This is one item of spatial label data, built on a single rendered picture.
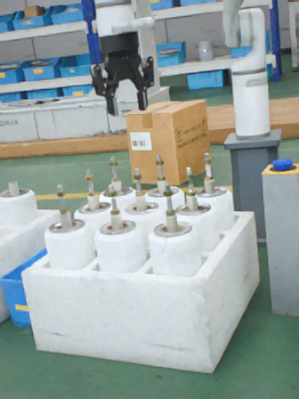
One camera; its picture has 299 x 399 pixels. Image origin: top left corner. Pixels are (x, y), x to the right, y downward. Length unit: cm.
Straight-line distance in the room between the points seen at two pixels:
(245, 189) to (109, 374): 68
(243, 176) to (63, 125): 193
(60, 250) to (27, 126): 234
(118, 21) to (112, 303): 52
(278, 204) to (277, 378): 33
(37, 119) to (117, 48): 231
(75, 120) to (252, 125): 190
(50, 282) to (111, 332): 16
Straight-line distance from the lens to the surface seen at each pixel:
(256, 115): 153
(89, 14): 600
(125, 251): 107
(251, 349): 114
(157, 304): 104
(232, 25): 148
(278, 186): 114
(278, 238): 117
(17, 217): 149
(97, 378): 112
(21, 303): 132
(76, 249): 113
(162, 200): 126
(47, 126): 338
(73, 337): 118
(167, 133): 226
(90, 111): 325
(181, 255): 102
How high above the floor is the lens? 61
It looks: 17 degrees down
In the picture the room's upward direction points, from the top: 8 degrees counter-clockwise
